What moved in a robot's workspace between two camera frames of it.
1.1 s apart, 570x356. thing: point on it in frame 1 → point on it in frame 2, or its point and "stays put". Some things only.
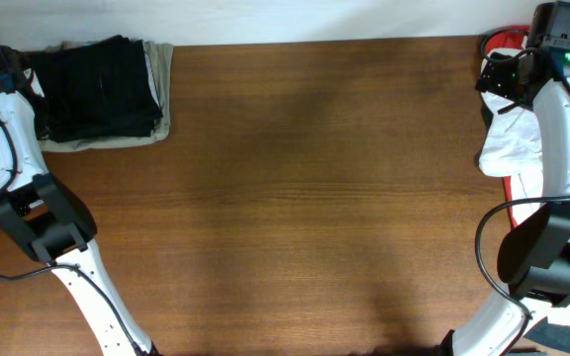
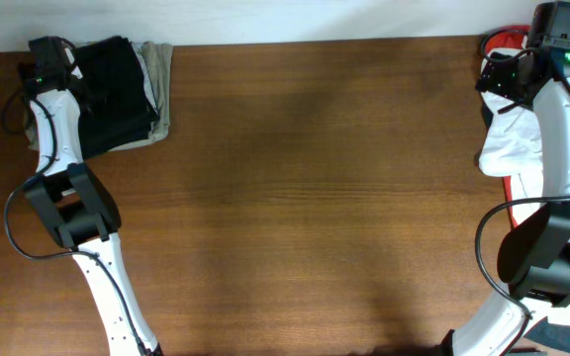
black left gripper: x=43 y=128 → x=96 y=100
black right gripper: x=495 y=78 stays put
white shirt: x=513 y=150 stays put
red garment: x=507 y=41 stays put
